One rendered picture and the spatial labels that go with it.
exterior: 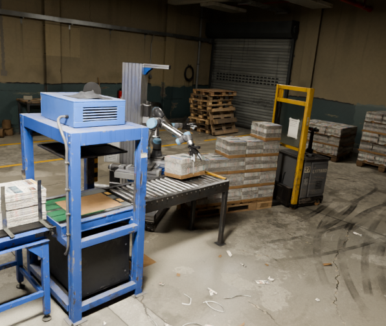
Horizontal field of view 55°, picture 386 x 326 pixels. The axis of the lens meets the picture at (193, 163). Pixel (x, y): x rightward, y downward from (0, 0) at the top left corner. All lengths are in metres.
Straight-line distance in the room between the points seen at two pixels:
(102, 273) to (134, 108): 2.19
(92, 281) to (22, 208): 0.84
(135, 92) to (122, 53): 7.25
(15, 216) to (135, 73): 2.35
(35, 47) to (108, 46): 2.14
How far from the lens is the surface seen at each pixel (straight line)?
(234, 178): 5.32
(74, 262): 3.06
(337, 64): 11.50
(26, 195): 3.06
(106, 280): 3.44
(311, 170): 6.01
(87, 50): 11.30
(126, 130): 2.93
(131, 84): 4.70
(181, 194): 3.78
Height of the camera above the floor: 2.08
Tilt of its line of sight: 15 degrees down
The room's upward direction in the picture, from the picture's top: 4 degrees clockwise
